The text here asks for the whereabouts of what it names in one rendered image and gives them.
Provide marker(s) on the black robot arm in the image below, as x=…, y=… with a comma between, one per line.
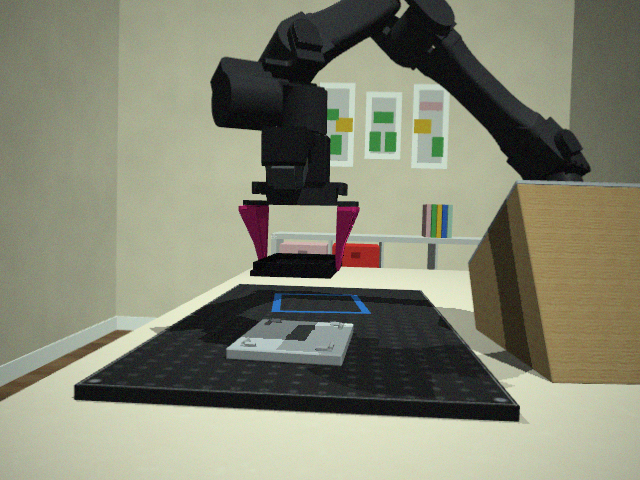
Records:
x=246, y=96

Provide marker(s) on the blue tape outline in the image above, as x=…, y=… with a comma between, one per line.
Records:
x=277, y=304

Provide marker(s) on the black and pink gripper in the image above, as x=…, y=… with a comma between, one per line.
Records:
x=255, y=213

